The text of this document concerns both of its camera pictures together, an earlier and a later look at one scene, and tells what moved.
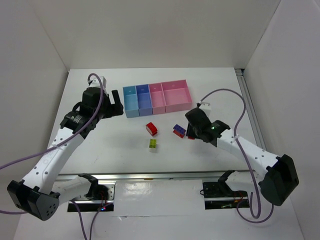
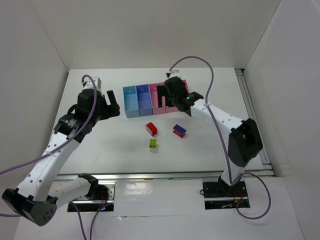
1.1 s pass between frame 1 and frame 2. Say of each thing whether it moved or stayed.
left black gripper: stayed
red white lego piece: stayed
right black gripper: moved
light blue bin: stayed
